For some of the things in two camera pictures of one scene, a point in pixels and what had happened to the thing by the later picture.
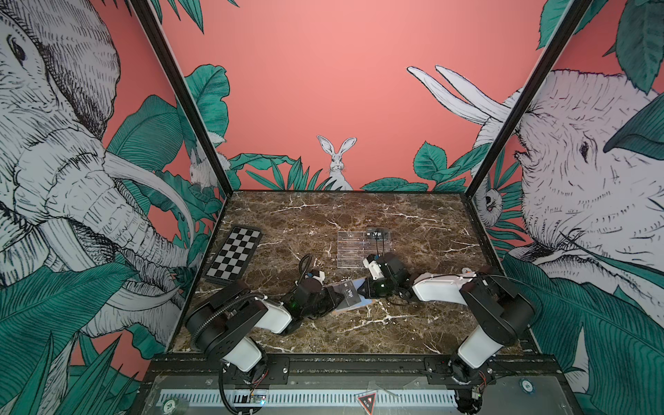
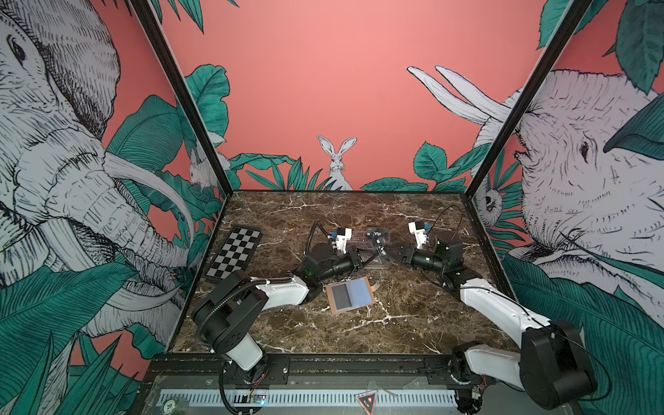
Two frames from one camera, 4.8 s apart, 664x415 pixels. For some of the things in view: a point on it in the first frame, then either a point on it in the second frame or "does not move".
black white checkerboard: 230,263 does not move
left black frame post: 148,13 does not move
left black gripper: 330,294 → 353,258
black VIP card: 348,290 → 382,249
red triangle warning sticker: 367,401 does not move
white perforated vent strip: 292,399 does not move
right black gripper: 369,284 → 411,255
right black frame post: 576,14 does not move
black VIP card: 379,233 does not move
